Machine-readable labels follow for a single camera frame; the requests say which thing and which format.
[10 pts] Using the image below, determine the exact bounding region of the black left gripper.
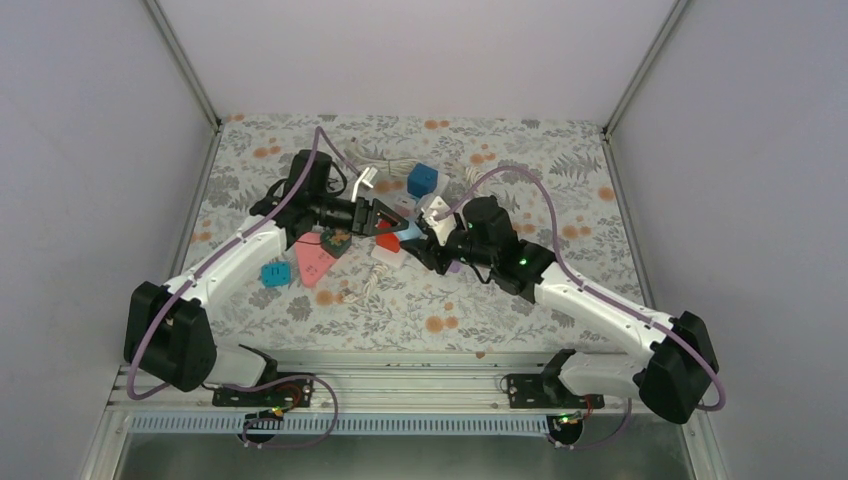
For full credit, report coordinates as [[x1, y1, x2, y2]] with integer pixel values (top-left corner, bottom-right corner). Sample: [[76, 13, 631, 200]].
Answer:
[[311, 194, 408, 238]]

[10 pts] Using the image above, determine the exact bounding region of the red cube socket adapter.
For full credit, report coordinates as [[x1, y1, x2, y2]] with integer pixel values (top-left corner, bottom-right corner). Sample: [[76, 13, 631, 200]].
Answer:
[[376, 233, 401, 253]]

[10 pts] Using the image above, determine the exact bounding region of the light blue small adapter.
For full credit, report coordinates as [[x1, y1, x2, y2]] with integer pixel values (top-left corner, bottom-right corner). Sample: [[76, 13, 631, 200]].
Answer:
[[394, 220, 425, 242]]

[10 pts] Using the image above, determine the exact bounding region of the white multicolour power strip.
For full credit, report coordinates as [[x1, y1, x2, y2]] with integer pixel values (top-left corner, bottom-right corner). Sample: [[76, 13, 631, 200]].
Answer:
[[371, 174, 450, 268]]

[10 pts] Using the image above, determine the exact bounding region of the blue cube socket adapter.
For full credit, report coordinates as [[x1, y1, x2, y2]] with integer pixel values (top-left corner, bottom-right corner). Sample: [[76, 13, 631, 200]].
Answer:
[[406, 162, 439, 198]]

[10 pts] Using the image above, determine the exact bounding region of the black power adapter with cord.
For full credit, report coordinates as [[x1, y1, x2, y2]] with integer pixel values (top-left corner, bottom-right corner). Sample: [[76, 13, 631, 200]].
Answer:
[[323, 160, 348, 198]]

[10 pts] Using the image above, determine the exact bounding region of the cyan small socket adapter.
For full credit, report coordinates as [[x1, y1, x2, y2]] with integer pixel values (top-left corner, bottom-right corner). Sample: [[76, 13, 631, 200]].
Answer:
[[260, 261, 292, 288]]

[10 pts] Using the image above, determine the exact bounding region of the dark green cube adapter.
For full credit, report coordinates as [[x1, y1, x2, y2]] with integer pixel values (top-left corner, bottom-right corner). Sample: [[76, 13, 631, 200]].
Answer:
[[319, 229, 352, 259]]

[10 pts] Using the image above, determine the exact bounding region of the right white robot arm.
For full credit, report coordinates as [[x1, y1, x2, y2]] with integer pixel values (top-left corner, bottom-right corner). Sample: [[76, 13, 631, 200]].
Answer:
[[400, 197, 719, 424]]

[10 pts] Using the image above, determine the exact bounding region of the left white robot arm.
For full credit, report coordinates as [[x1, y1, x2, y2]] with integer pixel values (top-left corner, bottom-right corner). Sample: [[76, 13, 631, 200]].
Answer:
[[123, 150, 409, 405]]

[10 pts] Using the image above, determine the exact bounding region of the pink triangular power strip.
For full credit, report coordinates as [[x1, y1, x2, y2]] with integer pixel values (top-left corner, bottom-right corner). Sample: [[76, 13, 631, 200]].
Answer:
[[294, 232, 337, 288]]

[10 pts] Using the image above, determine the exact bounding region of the floral patterned table mat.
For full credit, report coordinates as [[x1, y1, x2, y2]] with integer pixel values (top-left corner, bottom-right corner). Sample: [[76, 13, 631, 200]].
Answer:
[[186, 114, 642, 353]]

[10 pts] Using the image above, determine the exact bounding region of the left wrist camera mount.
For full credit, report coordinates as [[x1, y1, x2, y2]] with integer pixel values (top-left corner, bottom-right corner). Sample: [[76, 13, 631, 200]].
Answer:
[[351, 166, 378, 202]]

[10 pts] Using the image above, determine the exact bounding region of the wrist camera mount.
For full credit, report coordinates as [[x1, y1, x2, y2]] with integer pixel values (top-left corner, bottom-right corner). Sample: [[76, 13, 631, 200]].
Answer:
[[419, 194, 456, 234], [351, 166, 378, 202]]

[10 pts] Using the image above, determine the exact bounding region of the coiled white power cable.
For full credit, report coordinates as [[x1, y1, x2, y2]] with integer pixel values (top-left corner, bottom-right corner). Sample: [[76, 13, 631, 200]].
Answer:
[[344, 137, 421, 183]]

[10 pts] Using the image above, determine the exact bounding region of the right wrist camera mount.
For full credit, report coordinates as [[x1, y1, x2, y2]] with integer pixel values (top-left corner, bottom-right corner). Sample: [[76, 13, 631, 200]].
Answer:
[[419, 194, 456, 234]]

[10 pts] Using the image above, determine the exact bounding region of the braided white cable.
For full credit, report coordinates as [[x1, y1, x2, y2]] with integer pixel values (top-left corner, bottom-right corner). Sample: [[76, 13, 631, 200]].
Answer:
[[339, 263, 389, 306]]

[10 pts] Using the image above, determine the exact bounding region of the white coiled cord bundle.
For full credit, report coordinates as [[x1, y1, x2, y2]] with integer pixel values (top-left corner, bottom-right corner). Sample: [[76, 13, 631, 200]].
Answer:
[[462, 165, 488, 197]]

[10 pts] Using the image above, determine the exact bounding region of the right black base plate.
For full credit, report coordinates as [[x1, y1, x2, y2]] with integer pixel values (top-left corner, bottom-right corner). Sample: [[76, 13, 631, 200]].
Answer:
[[498, 373, 606, 410]]

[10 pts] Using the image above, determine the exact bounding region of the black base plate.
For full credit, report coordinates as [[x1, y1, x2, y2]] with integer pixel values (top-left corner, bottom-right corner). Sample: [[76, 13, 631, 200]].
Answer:
[[498, 373, 606, 410], [212, 372, 314, 410]]

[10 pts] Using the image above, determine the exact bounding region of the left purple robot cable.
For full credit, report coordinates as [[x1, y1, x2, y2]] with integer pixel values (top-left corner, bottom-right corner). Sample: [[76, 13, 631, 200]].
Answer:
[[125, 125, 362, 401]]

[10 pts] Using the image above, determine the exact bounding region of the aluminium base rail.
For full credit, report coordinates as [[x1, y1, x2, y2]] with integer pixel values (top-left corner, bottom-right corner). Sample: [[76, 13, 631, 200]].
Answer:
[[107, 362, 705, 416]]

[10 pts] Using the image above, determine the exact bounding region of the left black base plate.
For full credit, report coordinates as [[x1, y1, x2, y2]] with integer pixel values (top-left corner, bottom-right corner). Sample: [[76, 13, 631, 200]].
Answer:
[[212, 372, 314, 410]]

